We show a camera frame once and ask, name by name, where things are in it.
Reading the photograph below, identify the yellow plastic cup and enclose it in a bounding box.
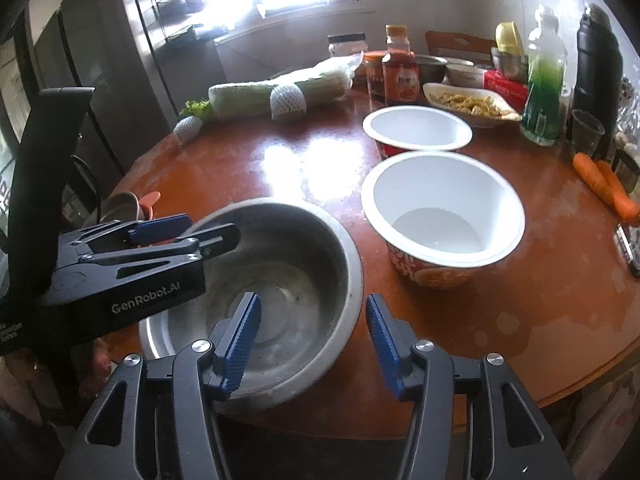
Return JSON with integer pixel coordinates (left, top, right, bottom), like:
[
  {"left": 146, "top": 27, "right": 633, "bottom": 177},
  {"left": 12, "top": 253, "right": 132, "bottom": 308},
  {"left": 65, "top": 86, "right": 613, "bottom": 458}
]
[{"left": 495, "top": 21, "right": 526, "bottom": 56}]

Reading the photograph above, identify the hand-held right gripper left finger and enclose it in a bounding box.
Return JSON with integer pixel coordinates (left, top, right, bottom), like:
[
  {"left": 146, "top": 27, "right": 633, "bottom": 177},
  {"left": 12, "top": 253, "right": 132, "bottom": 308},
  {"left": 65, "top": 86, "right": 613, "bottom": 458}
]
[{"left": 54, "top": 291, "right": 262, "bottom": 480}]

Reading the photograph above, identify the wooden chair back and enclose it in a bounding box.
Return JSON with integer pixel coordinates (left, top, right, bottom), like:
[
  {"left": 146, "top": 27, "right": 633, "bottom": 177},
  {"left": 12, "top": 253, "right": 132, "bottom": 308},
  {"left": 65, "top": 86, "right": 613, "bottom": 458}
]
[{"left": 425, "top": 30, "right": 498, "bottom": 66}]

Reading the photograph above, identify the black thermos flask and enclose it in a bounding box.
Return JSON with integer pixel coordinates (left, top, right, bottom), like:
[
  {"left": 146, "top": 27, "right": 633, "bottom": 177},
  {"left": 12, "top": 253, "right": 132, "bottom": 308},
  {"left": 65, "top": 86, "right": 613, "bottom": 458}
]
[{"left": 572, "top": 2, "right": 625, "bottom": 133}]

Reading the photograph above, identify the chili sauce jar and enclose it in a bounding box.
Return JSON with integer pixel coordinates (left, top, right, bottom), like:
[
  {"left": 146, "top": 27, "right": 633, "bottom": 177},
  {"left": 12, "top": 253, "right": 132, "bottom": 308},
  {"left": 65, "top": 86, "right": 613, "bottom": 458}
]
[{"left": 363, "top": 51, "right": 390, "bottom": 101}]

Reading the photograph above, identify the red and white noodle cup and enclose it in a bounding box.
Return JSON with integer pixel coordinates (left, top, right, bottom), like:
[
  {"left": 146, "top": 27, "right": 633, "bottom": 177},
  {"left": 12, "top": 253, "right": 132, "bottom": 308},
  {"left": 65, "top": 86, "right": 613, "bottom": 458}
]
[
  {"left": 362, "top": 106, "right": 473, "bottom": 161},
  {"left": 360, "top": 151, "right": 527, "bottom": 290}
]

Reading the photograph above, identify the round steel plate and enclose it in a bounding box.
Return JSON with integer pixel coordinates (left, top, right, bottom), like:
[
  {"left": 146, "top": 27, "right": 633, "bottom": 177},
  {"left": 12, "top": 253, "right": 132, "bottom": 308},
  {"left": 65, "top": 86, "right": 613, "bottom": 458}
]
[{"left": 97, "top": 191, "right": 146, "bottom": 226}]

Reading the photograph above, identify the small white ceramic bowl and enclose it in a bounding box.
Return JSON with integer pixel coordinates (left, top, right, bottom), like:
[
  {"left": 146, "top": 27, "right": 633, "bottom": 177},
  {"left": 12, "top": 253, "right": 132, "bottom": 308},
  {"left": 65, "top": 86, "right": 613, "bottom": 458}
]
[{"left": 445, "top": 62, "right": 488, "bottom": 88}]

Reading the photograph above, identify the small steel cup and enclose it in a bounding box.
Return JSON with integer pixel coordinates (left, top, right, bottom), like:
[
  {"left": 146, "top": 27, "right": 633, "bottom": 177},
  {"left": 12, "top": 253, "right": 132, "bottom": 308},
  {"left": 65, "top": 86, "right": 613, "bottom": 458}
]
[{"left": 612, "top": 147, "right": 640, "bottom": 193}]

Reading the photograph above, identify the celery in plastic bag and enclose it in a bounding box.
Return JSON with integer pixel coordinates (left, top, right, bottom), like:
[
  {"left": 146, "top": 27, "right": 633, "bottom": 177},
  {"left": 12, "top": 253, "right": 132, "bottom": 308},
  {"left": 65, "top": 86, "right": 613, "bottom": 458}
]
[{"left": 180, "top": 55, "right": 363, "bottom": 122}]

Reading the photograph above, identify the clear plastic bag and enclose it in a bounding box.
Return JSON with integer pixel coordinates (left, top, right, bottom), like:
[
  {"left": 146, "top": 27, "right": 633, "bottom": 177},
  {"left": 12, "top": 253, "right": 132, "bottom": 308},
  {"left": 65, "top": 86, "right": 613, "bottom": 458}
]
[{"left": 617, "top": 75, "right": 640, "bottom": 151}]

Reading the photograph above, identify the white jar with black lid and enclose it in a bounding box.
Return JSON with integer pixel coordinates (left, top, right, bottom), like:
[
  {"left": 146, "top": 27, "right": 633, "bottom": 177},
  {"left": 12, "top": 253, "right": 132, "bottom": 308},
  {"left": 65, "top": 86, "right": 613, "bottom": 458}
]
[{"left": 327, "top": 33, "right": 368, "bottom": 58}]

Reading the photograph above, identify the green liquid plastic bottle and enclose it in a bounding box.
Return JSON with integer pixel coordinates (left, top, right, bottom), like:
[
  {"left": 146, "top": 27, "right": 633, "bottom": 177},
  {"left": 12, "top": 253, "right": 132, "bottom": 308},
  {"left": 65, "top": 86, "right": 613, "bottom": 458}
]
[{"left": 520, "top": 4, "right": 568, "bottom": 147}]

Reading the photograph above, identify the orange carrot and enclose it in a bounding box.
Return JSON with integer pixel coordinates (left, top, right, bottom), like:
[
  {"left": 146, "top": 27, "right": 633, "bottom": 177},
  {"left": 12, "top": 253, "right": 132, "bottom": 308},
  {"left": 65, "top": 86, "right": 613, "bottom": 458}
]
[
  {"left": 572, "top": 152, "right": 617, "bottom": 207},
  {"left": 595, "top": 160, "right": 640, "bottom": 226}
]

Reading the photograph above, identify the red tissue box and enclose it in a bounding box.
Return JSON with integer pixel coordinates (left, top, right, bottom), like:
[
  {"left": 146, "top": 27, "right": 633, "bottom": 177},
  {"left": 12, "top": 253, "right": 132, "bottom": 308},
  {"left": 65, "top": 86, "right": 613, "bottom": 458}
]
[{"left": 484, "top": 70, "right": 530, "bottom": 113}]

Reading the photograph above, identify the large steel bowl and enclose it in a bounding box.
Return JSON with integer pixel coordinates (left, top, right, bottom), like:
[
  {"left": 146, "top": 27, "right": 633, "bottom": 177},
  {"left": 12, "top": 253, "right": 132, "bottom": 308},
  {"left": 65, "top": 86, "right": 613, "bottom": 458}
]
[{"left": 137, "top": 197, "right": 365, "bottom": 416}]

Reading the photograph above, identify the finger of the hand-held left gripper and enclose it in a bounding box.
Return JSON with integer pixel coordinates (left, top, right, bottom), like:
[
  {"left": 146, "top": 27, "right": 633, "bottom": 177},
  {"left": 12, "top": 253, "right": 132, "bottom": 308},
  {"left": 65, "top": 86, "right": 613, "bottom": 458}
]
[
  {"left": 80, "top": 222, "right": 242, "bottom": 281},
  {"left": 60, "top": 213, "right": 195, "bottom": 249}
]

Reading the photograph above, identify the white dish with food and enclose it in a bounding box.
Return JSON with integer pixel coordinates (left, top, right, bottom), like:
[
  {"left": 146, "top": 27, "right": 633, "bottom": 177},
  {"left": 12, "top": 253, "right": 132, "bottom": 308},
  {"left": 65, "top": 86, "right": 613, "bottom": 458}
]
[{"left": 422, "top": 82, "right": 522, "bottom": 128}]

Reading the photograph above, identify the small steel bowl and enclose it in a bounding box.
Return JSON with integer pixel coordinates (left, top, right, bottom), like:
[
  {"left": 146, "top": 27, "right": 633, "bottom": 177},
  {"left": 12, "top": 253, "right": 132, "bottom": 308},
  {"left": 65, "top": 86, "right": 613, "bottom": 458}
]
[{"left": 491, "top": 47, "right": 530, "bottom": 83}]

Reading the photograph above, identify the fruit in white foam net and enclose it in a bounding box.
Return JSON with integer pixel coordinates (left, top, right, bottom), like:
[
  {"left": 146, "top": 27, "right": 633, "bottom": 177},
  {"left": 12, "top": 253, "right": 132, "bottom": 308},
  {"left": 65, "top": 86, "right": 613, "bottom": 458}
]
[
  {"left": 172, "top": 115, "right": 205, "bottom": 142},
  {"left": 268, "top": 85, "right": 308, "bottom": 121}
]

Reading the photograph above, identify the person's left hand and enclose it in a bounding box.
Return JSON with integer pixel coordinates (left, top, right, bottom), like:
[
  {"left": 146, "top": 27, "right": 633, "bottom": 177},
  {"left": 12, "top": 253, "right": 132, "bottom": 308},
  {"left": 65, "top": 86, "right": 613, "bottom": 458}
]
[{"left": 0, "top": 339, "right": 118, "bottom": 407}]

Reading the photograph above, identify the grey refrigerator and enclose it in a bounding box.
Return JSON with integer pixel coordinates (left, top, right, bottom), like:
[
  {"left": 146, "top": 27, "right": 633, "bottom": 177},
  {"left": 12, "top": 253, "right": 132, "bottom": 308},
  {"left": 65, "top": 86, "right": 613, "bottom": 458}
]
[{"left": 15, "top": 0, "right": 226, "bottom": 196}]

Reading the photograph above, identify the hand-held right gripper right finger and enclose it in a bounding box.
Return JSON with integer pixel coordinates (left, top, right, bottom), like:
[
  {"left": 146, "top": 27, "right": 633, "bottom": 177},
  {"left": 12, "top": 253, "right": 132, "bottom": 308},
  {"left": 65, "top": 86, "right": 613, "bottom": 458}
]
[{"left": 365, "top": 294, "right": 576, "bottom": 480}]

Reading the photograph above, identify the brown sauce bottle orange cap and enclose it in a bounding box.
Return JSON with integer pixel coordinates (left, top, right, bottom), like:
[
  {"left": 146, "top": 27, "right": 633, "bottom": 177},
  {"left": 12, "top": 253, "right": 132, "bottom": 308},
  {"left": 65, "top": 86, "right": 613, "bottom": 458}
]
[{"left": 382, "top": 24, "right": 420, "bottom": 107}]

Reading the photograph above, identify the black calculator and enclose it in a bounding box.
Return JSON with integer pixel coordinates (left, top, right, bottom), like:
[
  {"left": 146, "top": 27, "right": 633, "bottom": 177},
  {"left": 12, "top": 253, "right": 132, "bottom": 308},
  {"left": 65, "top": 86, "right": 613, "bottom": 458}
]
[{"left": 614, "top": 224, "right": 640, "bottom": 277}]

